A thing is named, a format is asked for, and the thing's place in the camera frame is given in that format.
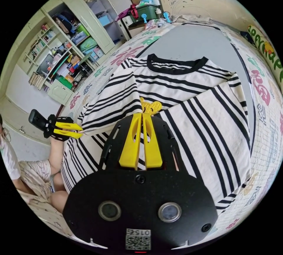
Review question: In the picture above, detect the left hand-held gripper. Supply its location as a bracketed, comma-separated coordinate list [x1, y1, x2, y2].
[43, 114, 84, 142]

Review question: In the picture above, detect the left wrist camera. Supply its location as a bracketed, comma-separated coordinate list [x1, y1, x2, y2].
[28, 109, 48, 131]

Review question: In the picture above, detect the pale green desk shelf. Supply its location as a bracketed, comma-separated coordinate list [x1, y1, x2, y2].
[16, 8, 94, 106]

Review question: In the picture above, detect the person's body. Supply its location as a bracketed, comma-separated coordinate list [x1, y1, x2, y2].
[0, 113, 75, 239]

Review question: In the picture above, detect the person's left hand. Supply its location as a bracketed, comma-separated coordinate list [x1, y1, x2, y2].
[50, 137, 65, 150]

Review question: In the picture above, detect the beige folded blanket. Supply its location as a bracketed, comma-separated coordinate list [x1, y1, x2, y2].
[173, 14, 213, 24]

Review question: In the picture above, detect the long printed pillow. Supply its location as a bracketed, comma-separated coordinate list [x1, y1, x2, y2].
[246, 24, 283, 78]

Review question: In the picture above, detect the pale green wardrobe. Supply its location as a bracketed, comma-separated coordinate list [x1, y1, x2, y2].
[46, 0, 125, 61]

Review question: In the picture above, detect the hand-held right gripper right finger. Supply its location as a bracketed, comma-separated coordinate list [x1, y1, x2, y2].
[142, 113, 164, 170]

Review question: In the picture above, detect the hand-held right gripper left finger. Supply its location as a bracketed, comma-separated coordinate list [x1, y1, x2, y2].
[119, 113, 142, 170]

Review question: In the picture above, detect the bedside table with green box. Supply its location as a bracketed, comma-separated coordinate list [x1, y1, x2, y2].
[115, 0, 173, 41]

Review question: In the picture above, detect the bed with printed quilt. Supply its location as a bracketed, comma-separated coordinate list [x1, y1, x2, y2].
[59, 0, 283, 239]

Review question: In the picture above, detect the black and white striped shirt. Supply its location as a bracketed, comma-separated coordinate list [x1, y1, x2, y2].
[60, 53, 253, 216]

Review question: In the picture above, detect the person's left forearm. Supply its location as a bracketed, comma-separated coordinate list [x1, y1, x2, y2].
[49, 148, 65, 174]

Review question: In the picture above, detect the grey folding mat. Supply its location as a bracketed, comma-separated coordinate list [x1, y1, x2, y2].
[135, 22, 257, 162]

